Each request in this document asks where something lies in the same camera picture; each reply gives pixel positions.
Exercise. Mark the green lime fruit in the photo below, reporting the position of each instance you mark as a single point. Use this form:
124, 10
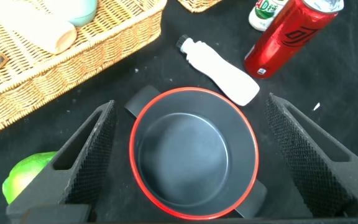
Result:
23, 177

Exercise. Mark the red soda can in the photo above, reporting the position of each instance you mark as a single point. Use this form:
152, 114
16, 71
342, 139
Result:
284, 40

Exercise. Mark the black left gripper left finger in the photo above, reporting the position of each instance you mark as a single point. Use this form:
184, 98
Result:
57, 193

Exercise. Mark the small white paper scrap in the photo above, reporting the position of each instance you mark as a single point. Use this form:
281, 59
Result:
316, 106

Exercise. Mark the white slim bottle black cap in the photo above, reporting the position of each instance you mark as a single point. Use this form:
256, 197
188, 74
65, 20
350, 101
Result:
222, 73

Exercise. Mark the light blue cup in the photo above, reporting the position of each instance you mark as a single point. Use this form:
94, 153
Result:
76, 12

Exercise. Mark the red pot black interior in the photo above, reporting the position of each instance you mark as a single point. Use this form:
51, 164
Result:
191, 155

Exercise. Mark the black tablecloth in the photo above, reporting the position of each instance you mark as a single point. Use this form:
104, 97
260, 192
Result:
337, 77

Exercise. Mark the pink bottle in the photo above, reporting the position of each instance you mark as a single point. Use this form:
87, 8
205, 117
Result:
33, 28

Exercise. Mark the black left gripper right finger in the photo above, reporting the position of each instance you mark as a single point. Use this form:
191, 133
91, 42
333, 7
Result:
328, 186

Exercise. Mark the white milk bottle green label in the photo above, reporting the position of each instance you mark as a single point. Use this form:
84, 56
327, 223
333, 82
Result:
263, 15

